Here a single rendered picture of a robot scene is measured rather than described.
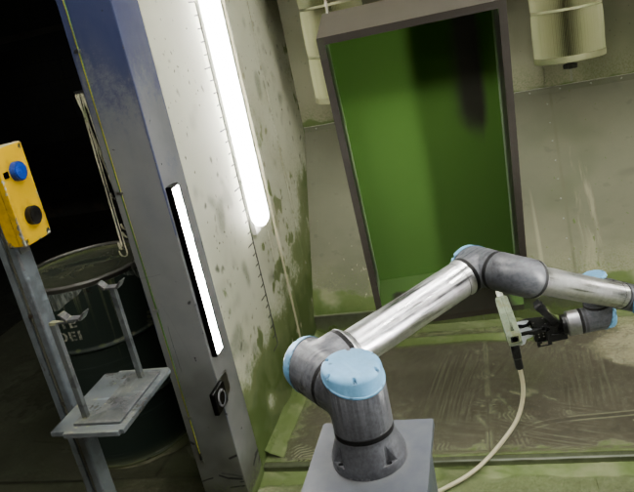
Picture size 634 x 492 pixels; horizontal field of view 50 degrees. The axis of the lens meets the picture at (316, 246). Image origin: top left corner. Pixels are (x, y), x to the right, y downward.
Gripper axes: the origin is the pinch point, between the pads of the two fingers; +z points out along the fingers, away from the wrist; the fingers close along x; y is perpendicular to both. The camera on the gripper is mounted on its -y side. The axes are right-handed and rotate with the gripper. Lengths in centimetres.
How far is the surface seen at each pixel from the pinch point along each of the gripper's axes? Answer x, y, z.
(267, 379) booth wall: 26, 16, 101
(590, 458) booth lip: -17, 48, -18
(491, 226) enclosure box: 56, -17, -6
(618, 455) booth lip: -18, 48, -27
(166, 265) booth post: -13, -59, 107
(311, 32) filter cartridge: 138, -109, 55
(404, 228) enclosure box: 56, -25, 29
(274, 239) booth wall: 79, -26, 91
